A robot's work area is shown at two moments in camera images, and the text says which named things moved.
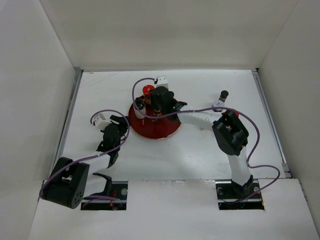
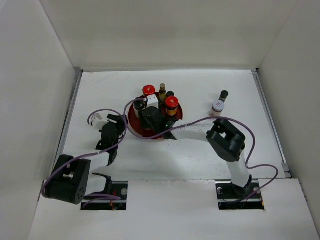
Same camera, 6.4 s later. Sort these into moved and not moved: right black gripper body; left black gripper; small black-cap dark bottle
Moved: right black gripper body
Not moved: left black gripper; small black-cap dark bottle
